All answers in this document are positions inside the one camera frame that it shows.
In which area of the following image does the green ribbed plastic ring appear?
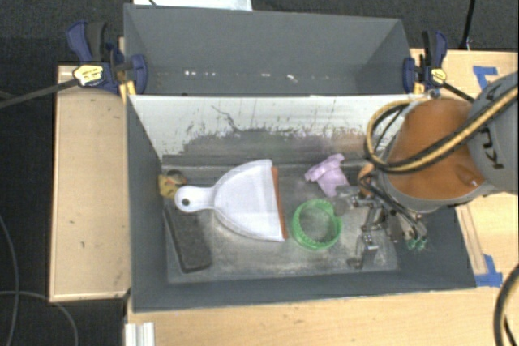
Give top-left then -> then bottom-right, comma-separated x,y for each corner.
291,198 -> 344,253

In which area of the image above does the lilac plastic toy piece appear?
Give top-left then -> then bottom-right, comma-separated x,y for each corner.
303,152 -> 350,199

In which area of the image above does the pale wood flat board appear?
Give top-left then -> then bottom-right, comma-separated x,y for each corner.
48,61 -> 133,303

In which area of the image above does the small yellow toy animal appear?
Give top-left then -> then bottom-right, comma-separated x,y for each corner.
157,169 -> 189,200

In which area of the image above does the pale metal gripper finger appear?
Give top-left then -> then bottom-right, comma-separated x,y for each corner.
346,231 -> 380,271
333,185 -> 362,216

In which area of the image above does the white dustpan with red-brown edge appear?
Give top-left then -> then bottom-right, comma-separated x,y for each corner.
174,158 -> 290,244

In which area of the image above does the dark green flat block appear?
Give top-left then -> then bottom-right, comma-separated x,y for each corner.
163,207 -> 213,274

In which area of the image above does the grey metal bin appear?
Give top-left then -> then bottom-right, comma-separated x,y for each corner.
122,2 -> 478,313

